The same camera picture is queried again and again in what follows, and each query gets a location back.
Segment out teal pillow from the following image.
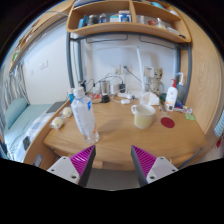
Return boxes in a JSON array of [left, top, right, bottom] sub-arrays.
[[3, 97, 29, 129]]

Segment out wooden bunk rail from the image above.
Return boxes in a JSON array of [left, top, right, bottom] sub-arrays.
[[8, 0, 76, 73]]

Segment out white wall-mounted device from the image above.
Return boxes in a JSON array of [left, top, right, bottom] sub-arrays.
[[143, 65, 154, 79]]

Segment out cream ceramic mug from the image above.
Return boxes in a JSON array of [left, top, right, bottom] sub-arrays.
[[130, 103, 157, 130]]

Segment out bed with teal sheet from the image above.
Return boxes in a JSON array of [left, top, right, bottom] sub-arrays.
[[1, 103, 54, 163]]

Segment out small blue white-capped bottle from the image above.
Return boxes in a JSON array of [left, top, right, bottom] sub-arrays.
[[67, 87, 76, 104]]

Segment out wrapped pale bun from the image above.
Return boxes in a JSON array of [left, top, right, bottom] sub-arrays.
[[61, 106, 73, 118], [49, 116, 65, 130]]

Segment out grey metal desk frame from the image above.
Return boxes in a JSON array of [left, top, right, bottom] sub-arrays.
[[65, 31, 193, 104]]

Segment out blue striped towel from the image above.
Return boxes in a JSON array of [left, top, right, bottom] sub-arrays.
[[213, 109, 224, 138]]

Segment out white desk lamp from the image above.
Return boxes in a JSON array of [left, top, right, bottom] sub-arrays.
[[134, 45, 146, 93]]

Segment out grey patterned curtain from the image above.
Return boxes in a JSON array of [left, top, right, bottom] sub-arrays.
[[0, 63, 28, 134]]

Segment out dark grey tablet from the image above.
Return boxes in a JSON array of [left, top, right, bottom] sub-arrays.
[[45, 100, 67, 114]]

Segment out wooden wardrobe side panel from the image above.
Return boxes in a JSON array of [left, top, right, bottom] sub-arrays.
[[173, 4, 224, 134]]

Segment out black upright handheld tool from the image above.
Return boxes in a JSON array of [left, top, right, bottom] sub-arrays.
[[79, 79, 87, 95]]

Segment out white purple tissue pack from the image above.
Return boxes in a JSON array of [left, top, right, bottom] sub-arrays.
[[181, 105, 194, 114]]

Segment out white red-pump lotion bottle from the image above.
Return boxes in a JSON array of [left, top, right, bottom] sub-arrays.
[[165, 78, 179, 112]]

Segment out white light switch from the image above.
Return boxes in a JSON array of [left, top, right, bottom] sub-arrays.
[[39, 59, 49, 71]]

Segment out flat round red coaster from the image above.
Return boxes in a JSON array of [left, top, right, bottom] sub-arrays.
[[160, 116, 176, 129]]

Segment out white power strip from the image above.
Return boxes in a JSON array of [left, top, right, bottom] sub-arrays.
[[116, 91, 138, 100]]

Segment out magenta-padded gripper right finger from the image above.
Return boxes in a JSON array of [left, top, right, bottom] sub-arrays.
[[130, 145, 179, 188]]

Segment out small black block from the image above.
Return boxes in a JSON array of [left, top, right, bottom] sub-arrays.
[[100, 94, 111, 104]]

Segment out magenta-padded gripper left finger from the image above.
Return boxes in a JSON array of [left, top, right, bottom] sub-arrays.
[[46, 144, 97, 188]]

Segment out steel cup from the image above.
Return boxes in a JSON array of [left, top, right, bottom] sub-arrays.
[[99, 79, 111, 96]]

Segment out wooden tree figurine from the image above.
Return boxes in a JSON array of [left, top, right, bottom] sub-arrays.
[[151, 68, 165, 96]]

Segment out wooden shelf unit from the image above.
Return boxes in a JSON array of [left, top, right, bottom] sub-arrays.
[[65, 0, 193, 44]]

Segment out clear plastic water bottle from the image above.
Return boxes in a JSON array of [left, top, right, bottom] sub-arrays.
[[70, 86, 100, 145]]

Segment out white wall socket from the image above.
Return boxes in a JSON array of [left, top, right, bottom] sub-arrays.
[[109, 64, 123, 75], [121, 64, 132, 74]]

